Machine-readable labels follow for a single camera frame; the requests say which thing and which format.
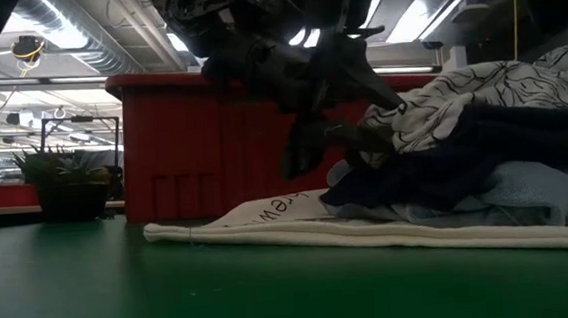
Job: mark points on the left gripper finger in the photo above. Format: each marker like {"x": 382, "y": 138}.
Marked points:
{"x": 374, "y": 87}
{"x": 308, "y": 147}

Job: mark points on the small white cloth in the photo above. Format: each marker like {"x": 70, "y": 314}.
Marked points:
{"x": 484, "y": 90}

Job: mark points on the navy garment with white tag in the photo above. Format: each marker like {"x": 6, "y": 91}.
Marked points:
{"x": 464, "y": 161}

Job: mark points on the light blue denim jeans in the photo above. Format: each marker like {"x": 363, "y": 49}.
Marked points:
{"x": 526, "y": 187}

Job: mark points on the red plastic laundry basket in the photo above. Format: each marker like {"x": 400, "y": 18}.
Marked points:
{"x": 173, "y": 147}

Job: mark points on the white printed tote bag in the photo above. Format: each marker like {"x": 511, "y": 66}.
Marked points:
{"x": 319, "y": 232}

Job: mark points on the long linear light bar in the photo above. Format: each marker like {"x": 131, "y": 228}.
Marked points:
{"x": 73, "y": 79}

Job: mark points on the green table mat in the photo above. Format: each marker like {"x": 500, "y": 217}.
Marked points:
{"x": 174, "y": 307}

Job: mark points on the small succulent plant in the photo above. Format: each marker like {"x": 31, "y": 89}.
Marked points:
{"x": 65, "y": 179}

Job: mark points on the red low bench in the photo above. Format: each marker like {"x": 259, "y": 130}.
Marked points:
{"x": 11, "y": 195}

